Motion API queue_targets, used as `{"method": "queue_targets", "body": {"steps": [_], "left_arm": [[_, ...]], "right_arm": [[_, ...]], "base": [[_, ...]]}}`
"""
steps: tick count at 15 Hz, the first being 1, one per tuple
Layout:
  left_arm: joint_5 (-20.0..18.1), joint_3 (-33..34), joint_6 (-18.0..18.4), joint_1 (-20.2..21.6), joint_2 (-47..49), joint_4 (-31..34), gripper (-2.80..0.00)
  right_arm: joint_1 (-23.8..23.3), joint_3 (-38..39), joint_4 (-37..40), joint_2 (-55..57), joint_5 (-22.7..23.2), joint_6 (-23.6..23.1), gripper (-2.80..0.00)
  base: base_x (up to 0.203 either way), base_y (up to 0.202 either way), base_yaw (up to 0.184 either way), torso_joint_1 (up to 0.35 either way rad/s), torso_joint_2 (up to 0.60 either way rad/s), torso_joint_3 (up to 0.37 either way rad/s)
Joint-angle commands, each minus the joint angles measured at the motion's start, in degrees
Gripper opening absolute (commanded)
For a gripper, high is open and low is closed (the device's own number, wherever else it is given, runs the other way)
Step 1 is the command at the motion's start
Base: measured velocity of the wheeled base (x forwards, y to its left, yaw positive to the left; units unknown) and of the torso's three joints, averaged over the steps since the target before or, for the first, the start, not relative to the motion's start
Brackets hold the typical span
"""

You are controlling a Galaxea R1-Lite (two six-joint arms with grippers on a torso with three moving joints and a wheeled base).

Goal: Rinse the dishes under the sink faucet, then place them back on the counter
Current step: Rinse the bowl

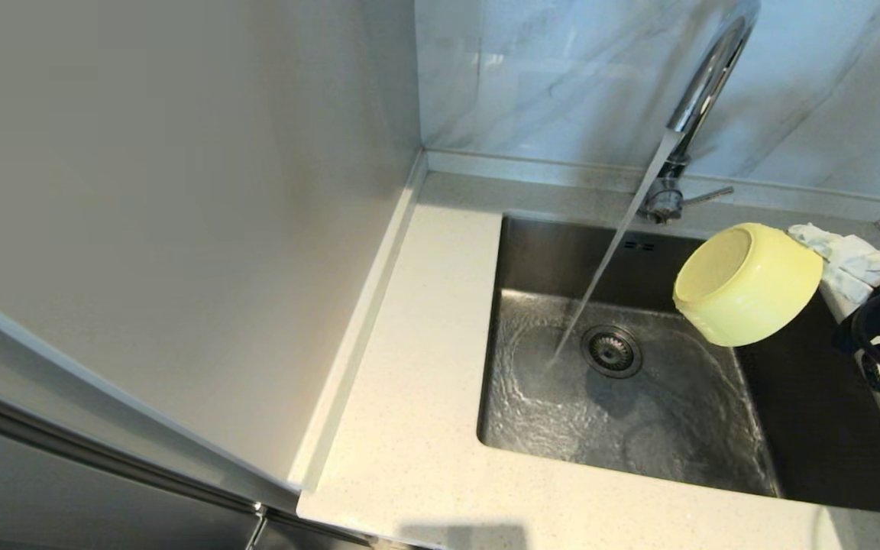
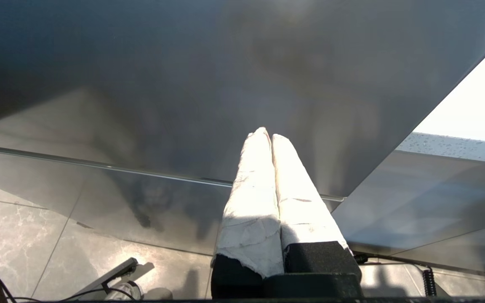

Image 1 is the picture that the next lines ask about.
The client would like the yellow plastic bowl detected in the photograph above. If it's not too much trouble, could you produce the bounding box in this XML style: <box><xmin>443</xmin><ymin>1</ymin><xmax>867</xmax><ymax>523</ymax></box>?
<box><xmin>672</xmin><ymin>222</ymin><xmax>824</xmax><ymax>348</ymax></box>

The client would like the chrome gooseneck faucet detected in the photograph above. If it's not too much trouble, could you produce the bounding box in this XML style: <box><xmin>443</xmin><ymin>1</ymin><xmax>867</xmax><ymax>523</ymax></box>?
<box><xmin>642</xmin><ymin>0</ymin><xmax>760</xmax><ymax>226</ymax></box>

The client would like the stainless steel sink basin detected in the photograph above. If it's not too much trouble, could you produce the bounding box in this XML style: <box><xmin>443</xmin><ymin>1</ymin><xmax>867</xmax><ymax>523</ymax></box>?
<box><xmin>477</xmin><ymin>214</ymin><xmax>880</xmax><ymax>514</ymax></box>

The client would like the round metal drain strainer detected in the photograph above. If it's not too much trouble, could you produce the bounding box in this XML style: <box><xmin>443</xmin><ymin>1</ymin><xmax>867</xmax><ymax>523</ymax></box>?
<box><xmin>581</xmin><ymin>325</ymin><xmax>643</xmax><ymax>380</ymax></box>

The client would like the white tall cabinet panel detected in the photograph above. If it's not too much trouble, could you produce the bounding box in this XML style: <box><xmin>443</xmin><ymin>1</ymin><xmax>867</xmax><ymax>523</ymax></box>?
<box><xmin>0</xmin><ymin>0</ymin><xmax>427</xmax><ymax>493</ymax></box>

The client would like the grey appliance door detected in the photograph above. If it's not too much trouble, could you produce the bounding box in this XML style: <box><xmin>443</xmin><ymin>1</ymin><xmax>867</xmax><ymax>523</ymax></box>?
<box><xmin>0</xmin><ymin>374</ymin><xmax>441</xmax><ymax>550</ymax></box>

